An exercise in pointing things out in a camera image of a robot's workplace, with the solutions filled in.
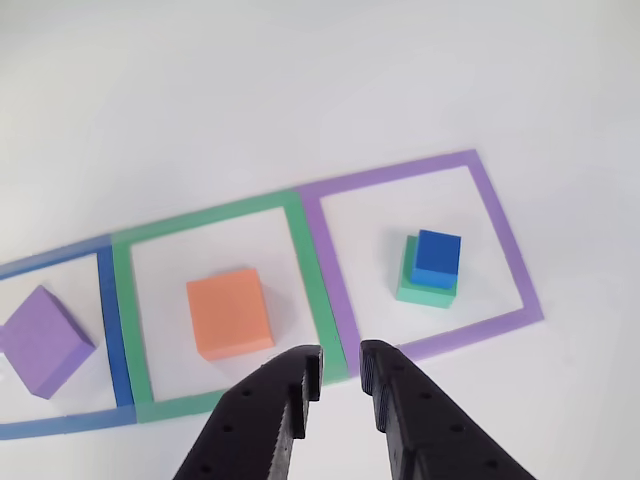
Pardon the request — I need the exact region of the orange square block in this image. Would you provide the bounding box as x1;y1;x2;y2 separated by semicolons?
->
186;267;276;363

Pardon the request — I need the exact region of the green square block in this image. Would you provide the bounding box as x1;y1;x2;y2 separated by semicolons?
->
396;234;459;310

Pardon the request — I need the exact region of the small blue cube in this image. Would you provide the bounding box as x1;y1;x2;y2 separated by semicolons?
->
410;228;463;290

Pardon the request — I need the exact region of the purple square block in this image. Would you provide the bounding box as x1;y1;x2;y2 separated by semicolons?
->
0;284;97;401

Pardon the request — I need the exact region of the green square frame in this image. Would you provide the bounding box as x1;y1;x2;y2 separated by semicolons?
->
109;189;351;425

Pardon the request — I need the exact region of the blue square frame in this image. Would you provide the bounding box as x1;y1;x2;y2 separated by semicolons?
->
0;234;139;441

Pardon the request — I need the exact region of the purple square frame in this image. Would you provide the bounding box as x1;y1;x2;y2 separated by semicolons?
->
294;148;545;376

